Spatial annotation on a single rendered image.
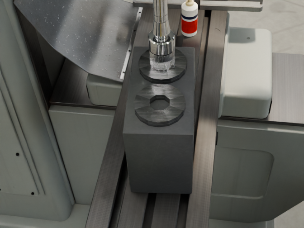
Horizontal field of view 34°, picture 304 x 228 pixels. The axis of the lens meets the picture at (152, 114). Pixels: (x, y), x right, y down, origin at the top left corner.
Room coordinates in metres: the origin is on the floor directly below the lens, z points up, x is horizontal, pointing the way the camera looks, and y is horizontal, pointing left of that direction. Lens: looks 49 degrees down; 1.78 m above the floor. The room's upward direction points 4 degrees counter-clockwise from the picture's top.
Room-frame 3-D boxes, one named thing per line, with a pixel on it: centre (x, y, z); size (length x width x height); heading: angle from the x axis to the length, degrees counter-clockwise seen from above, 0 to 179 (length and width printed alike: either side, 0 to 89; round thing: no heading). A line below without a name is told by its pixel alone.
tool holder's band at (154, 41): (0.68, -0.03, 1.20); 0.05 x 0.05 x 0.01
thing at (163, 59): (0.68, -0.03, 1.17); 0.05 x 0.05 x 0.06
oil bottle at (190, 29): (0.99, -0.11, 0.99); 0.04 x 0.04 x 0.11
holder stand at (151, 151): (0.63, -0.02, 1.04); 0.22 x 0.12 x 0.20; 173
